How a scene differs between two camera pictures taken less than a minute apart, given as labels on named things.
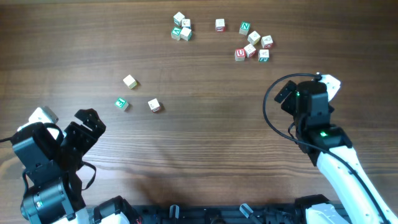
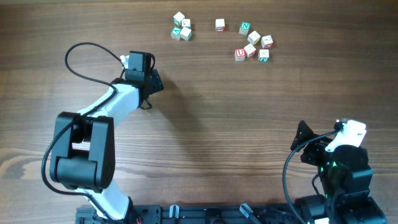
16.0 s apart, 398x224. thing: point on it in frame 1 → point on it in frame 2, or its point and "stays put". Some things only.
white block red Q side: [267, 42] stays put
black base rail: [227, 214] stays put
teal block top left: [178, 18] stays put
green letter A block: [176, 33] stays put
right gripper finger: [288, 88] → [304, 134]
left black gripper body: [74, 137] → [156, 83]
